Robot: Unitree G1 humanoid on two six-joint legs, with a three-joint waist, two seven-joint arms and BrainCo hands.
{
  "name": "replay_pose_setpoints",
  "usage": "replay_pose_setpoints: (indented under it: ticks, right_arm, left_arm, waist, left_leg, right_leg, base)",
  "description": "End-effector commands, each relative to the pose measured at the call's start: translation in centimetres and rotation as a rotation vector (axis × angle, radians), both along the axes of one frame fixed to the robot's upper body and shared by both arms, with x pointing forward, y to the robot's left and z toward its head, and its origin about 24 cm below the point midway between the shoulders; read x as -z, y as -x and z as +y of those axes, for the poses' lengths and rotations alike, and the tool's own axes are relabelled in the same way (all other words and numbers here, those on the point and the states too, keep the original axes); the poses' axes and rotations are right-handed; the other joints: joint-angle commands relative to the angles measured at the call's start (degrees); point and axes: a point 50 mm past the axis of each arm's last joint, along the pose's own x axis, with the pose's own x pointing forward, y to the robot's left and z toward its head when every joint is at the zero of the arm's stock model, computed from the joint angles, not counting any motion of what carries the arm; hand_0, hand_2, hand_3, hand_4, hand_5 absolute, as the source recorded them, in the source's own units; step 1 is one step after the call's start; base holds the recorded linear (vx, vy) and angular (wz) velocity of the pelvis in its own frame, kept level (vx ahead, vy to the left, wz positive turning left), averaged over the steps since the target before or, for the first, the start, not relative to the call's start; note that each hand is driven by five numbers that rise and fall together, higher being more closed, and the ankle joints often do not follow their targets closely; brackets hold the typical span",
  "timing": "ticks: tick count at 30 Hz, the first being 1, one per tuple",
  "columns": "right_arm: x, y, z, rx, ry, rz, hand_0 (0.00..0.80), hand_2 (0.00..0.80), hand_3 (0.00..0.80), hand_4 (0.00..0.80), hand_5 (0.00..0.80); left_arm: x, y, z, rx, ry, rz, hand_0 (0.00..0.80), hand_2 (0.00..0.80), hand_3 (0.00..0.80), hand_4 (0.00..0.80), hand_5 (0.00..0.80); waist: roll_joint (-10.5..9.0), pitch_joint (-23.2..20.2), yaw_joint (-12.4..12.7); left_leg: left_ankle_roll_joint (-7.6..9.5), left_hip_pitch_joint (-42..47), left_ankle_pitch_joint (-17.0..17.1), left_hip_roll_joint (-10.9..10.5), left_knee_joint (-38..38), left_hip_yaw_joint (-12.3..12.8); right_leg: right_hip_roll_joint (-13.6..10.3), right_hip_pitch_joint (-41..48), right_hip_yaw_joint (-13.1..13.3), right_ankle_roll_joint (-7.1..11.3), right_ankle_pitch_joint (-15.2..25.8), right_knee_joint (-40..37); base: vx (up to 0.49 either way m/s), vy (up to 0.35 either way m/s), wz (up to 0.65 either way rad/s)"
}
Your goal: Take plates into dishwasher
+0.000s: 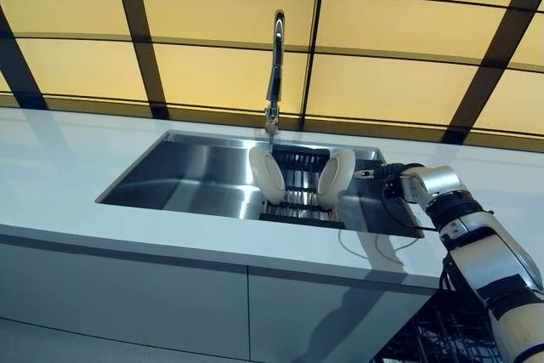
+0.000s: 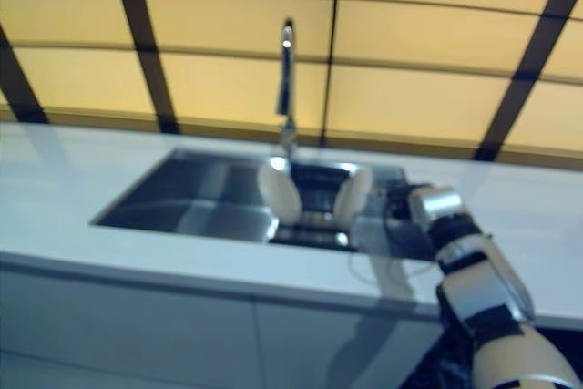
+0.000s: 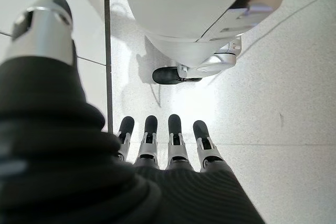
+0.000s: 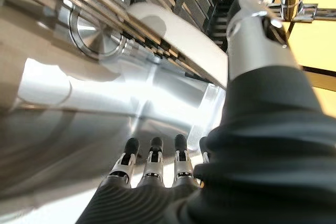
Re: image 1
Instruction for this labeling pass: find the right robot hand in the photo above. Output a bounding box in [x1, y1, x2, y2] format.
[354, 161, 428, 202]

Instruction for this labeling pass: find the cream round plate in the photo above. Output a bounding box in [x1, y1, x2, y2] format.
[248, 145, 286, 205]
[318, 149, 357, 207]

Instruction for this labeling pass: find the black sink dish rack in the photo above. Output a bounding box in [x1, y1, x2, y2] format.
[258, 145, 346, 230]

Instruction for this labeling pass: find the chrome kitchen faucet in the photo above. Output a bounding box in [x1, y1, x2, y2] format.
[262, 9, 287, 137]

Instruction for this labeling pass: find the stainless steel sink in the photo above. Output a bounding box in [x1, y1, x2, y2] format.
[93, 128, 426, 240]

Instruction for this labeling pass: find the white glossy kitchen cabinet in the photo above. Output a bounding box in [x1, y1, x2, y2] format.
[0, 235, 441, 363]

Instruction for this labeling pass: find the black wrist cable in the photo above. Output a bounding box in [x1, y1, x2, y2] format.
[380, 184, 439, 233]

